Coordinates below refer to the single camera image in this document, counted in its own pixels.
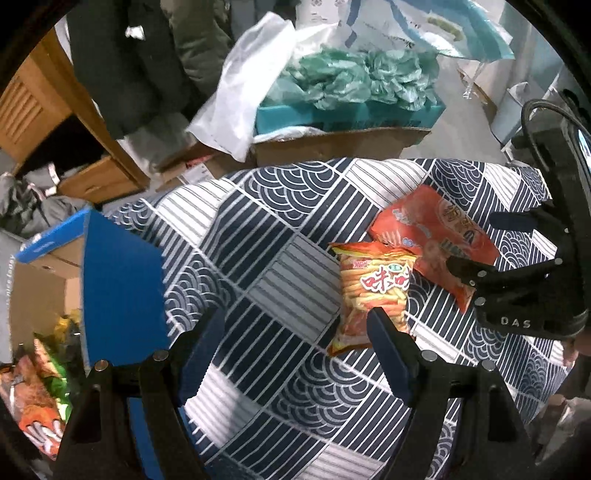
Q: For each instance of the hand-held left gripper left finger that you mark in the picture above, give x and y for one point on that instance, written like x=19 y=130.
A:
x=203 y=353

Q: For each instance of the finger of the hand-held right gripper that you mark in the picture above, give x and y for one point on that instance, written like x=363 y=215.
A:
x=521 y=221
x=508 y=295

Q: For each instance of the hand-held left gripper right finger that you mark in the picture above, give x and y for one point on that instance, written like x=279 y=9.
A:
x=390 y=350

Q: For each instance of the orange fries snack packet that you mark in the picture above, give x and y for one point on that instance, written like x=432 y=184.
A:
x=369 y=286

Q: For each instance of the red snack packet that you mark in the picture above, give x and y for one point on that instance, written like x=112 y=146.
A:
x=429 y=226

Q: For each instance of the blue cardboard box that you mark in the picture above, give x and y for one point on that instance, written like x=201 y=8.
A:
x=120 y=295

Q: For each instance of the green peanut packet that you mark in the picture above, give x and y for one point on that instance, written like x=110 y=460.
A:
x=57 y=378

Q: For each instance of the large orange chip bag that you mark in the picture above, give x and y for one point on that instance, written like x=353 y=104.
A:
x=27 y=406

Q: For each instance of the person's right hand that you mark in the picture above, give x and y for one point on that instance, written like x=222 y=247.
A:
x=577 y=350

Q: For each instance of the pale blue trash bin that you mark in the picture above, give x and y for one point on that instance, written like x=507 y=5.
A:
x=510 y=115

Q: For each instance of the navy white patterned tablecloth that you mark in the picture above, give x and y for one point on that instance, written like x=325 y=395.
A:
x=286 y=258

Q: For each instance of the brown cardboard box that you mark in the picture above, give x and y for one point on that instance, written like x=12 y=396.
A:
x=332 y=145

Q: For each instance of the large printed plastic bag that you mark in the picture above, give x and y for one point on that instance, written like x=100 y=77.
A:
x=415 y=23

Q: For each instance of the grey clothing pile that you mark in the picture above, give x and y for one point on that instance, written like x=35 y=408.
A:
x=32 y=203

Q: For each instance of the white plastic bag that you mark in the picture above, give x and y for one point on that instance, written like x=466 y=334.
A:
x=240 y=92

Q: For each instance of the black jacket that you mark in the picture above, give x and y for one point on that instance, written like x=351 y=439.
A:
x=124 y=69

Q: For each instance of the wooden cabinet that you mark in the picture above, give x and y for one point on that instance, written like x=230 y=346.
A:
x=41 y=101

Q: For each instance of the olive jacket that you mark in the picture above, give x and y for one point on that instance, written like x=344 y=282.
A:
x=198 y=37

